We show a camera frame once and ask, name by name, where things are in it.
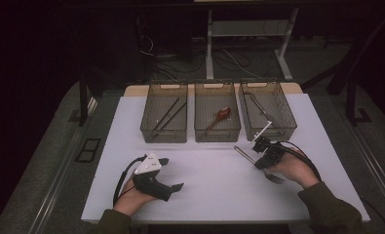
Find metal fork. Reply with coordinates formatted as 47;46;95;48
233;145;286;185

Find black floor cable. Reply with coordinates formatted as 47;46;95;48
362;197;385;234

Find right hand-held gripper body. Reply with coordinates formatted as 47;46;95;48
250;120;288;171

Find person's left hand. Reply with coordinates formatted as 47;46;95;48
113;178;157;217

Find white table mat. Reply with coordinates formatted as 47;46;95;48
81;93;371;225

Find person's right hand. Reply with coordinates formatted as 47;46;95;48
267;147;321;190

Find bundle of floor cables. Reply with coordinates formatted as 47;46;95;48
135;19;266;82

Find brown wooden spoon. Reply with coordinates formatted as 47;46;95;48
206;105;232;131

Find black metal stand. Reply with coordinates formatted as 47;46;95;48
77;69;99;128
300;9;385;127

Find right hand-held gripper cable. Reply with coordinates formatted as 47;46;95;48
277;140;323;183

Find metal tongs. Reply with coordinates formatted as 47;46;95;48
248;94;278;124

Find grey metal rail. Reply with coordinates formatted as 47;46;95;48
25;97;99;234
347;121;385;211

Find smoky transparent plastic bin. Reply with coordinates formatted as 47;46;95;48
139;82;189;144
238;80;298;142
193;81;242;143

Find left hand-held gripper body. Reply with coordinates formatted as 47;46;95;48
132;152;173;203

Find white metal desk frame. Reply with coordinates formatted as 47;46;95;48
205;7;300;82

